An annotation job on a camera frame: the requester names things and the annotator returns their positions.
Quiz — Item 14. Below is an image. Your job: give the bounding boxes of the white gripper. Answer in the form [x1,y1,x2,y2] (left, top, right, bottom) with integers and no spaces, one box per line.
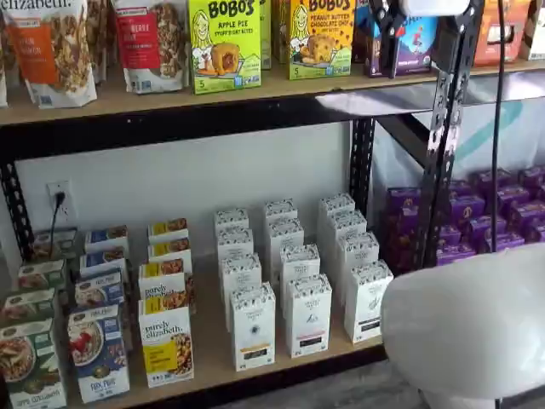
[369,0,472,80]

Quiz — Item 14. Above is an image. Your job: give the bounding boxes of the white tea box yellow strip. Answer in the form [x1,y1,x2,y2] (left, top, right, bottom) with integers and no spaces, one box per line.
[229,281,277,372]
[213,207,250,239]
[216,228,255,274]
[219,253,263,333]

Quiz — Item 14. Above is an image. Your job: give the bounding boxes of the purple blue snack bar box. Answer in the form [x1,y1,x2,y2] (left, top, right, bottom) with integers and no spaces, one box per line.
[364,0,439,79]

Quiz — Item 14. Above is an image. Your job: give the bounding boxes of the orange snack box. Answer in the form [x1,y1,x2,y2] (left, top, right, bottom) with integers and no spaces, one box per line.
[472,0,533,68]

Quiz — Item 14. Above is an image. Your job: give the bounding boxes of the yellow Bobo's peanut butter box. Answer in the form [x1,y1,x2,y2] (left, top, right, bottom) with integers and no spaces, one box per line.
[289,0,357,81]

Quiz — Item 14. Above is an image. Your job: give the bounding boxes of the brown wooden shelf board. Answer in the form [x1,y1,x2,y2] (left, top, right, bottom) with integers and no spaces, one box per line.
[0,61,439,127]
[468,57,545,78]
[63,251,387,406]

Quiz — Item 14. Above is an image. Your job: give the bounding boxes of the white snack box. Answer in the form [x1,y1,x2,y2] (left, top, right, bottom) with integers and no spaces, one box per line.
[521,0,545,61]

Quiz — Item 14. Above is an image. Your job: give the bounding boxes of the green Bobo's apple pie box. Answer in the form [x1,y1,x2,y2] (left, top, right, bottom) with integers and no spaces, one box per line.
[259,0,273,72]
[186,0,263,95]

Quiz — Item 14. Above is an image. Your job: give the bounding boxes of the white tea box black strip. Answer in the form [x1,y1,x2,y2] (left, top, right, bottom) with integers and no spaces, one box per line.
[336,232,380,310]
[327,209,368,274]
[318,192,357,256]
[343,259,395,344]

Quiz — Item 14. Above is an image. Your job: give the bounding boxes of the white tea box pink strip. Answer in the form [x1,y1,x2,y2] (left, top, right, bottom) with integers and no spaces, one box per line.
[262,198,299,231]
[278,243,321,299]
[284,274,333,359]
[267,217,306,282]

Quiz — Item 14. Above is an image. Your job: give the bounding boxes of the white yellow granola box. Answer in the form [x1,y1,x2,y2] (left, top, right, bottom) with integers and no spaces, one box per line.
[138,296,196,389]
[138,260,197,314]
[147,237,193,274]
[147,217,190,246]

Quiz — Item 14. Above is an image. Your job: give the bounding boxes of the blue flax cereal box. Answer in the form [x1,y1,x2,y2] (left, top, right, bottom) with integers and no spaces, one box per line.
[83,225,129,255]
[66,304,131,404]
[74,268,127,310]
[78,246,129,278]

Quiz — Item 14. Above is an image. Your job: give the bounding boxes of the green cereal box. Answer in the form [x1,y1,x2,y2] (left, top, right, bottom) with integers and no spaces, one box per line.
[0,318,69,409]
[16,258,68,293]
[0,288,57,329]
[32,228,80,262]

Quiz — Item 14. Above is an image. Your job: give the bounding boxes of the translucent plastic sheet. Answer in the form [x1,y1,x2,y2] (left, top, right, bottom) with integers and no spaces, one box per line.
[314,70,545,201]

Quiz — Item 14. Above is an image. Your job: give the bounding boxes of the red label granola bag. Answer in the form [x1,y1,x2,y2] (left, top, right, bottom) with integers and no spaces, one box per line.
[112,0,189,95]

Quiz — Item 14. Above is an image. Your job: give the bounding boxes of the white granola bag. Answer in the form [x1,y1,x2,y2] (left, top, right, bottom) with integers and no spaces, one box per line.
[84,0,119,84]
[0,0,10,108]

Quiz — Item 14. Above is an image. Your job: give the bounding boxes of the orange label granola bag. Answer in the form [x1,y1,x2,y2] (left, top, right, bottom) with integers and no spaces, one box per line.
[4,0,99,110]

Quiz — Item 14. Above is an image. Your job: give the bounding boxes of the black metal shelf rack frame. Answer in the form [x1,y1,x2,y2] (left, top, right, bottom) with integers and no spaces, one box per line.
[0,0,485,409]

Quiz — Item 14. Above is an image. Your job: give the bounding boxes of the white wall outlet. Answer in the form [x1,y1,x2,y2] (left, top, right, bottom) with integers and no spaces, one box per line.
[46,180,73,229]

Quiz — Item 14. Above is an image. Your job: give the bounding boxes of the black power plug cable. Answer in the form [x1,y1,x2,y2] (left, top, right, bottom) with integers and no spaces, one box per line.
[49,191,68,262]

